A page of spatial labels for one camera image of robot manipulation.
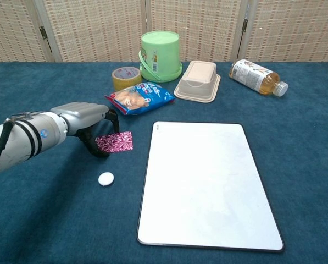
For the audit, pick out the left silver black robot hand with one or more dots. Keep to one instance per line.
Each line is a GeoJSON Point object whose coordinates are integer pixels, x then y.
{"type": "Point", "coordinates": [81, 114]}

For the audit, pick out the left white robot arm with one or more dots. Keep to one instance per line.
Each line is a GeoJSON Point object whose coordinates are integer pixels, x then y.
{"type": "Point", "coordinates": [21, 140]}

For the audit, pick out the small white round disc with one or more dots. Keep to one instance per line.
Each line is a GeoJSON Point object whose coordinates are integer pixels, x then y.
{"type": "Point", "coordinates": [106, 179]}

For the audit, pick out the yellow tape roll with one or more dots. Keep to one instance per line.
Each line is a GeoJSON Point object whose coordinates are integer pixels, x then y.
{"type": "Point", "coordinates": [125, 81]}

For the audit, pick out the blue snack bag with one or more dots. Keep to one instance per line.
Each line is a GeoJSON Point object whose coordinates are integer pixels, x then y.
{"type": "Point", "coordinates": [141, 99]}

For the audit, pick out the woven folding screen panel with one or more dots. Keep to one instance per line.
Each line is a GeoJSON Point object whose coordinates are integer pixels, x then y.
{"type": "Point", "coordinates": [295, 27]}
{"type": "Point", "coordinates": [97, 27]}
{"type": "Point", "coordinates": [202, 22]}
{"type": "Point", "coordinates": [12, 27]}

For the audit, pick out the green plastic bucket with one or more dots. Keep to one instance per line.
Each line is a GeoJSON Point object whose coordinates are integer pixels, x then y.
{"type": "Point", "coordinates": [161, 55]}

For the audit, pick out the blue felt table cloth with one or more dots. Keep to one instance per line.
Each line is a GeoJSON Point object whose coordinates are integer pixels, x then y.
{"type": "Point", "coordinates": [56, 214]}

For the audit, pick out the beige lunch box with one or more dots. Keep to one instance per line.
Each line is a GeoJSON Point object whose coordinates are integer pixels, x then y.
{"type": "Point", "coordinates": [198, 82]}

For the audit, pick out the white magnetic board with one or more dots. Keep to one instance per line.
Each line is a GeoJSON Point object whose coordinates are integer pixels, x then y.
{"type": "Point", "coordinates": [207, 187]}

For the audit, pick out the tea bottle with label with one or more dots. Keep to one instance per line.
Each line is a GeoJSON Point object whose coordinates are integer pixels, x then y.
{"type": "Point", "coordinates": [251, 75]}

